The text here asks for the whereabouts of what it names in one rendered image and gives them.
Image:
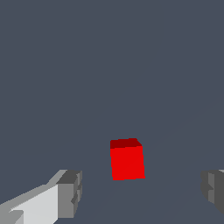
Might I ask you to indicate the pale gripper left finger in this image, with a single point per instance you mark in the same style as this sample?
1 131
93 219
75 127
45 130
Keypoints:
43 201

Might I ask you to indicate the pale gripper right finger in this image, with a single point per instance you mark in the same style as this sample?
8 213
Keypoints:
215 188

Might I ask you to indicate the red cube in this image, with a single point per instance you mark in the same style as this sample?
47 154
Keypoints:
127 162

